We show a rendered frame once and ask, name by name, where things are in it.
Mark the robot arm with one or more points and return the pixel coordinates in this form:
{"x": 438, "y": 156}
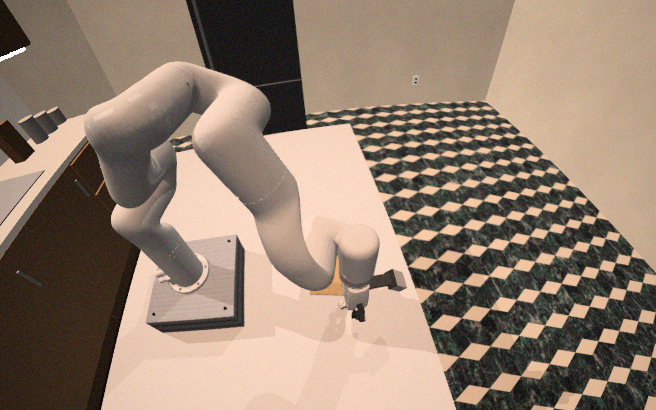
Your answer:
{"x": 229, "y": 141}

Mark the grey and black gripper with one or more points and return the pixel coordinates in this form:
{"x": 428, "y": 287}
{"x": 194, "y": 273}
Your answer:
{"x": 356, "y": 297}

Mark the tan mat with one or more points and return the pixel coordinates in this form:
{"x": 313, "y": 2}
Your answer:
{"x": 335, "y": 288}

